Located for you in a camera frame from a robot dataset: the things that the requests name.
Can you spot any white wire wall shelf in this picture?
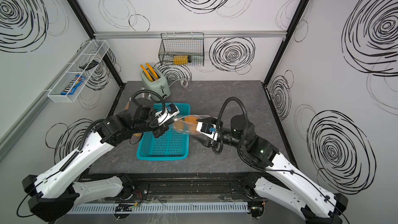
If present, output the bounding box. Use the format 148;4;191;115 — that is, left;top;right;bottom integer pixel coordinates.
47;39;109;103

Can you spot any blue candy packet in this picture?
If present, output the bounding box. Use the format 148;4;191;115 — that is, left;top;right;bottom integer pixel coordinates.
61;75;86;95

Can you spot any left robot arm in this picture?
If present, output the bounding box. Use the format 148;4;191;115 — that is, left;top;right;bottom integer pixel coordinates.
22;103;179;222

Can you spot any black remote control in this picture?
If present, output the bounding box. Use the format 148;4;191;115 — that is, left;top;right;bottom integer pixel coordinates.
79;60;99;71

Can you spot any potato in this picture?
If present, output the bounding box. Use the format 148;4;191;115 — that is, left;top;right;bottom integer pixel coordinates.
184;115;198;130

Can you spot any black wire wall basket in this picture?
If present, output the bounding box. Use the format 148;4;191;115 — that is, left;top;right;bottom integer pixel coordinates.
158;36;205;66

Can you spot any white toaster cable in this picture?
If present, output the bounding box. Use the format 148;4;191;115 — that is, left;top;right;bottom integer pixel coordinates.
168;78;189;88

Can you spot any mint green toaster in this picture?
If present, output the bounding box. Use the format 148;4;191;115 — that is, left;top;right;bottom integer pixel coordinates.
140;67;171;99

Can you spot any teal plastic basket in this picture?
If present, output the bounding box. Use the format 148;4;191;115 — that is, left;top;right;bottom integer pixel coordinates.
136;102;191;161

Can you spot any clear zipper bag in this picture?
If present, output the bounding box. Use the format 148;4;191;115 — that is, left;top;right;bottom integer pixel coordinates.
124;101;132;111

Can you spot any aluminium wall rail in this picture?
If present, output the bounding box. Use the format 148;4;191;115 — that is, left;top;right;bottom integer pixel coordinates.
94;30;287;39

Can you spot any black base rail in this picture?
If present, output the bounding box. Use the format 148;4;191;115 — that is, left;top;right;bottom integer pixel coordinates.
79;172;260;202

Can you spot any yellow bottle in basket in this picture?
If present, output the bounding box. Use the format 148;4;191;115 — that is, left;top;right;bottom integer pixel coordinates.
173;55;191;65

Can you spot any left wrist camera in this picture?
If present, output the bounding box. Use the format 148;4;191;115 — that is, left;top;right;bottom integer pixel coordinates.
155;103;180;126

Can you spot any white slotted cable duct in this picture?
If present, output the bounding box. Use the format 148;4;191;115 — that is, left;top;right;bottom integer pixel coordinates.
68;202;249;214

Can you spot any left toast slice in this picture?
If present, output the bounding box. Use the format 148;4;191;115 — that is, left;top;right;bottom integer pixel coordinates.
140;64;153;82

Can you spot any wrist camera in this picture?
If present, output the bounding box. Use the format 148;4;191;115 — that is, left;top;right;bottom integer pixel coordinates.
155;103;180;126
196;121;218;141

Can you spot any toast slice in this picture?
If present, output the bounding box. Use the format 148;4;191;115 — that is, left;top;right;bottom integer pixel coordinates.
140;64;153;82
146;63;160;80

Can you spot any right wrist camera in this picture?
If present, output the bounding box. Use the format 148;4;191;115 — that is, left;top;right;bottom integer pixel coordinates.
196;121;218;141

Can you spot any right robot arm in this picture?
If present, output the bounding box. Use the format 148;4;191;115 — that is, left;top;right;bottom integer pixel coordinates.
196;115;348;224

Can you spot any right toast slice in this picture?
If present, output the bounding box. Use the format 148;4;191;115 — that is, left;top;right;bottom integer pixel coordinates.
146;63;160;80

